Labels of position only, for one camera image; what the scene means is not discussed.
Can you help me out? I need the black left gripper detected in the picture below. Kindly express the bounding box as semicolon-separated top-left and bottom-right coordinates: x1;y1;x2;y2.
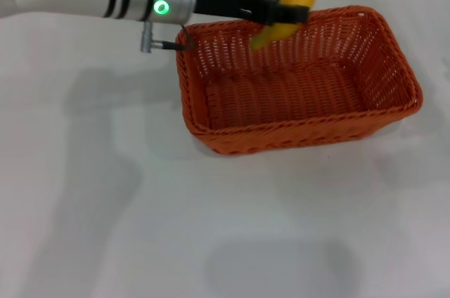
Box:
193;0;310;26

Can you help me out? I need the orange woven basket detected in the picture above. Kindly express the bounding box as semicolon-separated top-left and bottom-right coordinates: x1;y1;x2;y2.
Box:
174;4;424;156

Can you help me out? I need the silver connector with black cable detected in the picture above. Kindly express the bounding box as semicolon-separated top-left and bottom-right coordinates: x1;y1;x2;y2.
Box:
140;20;196;54

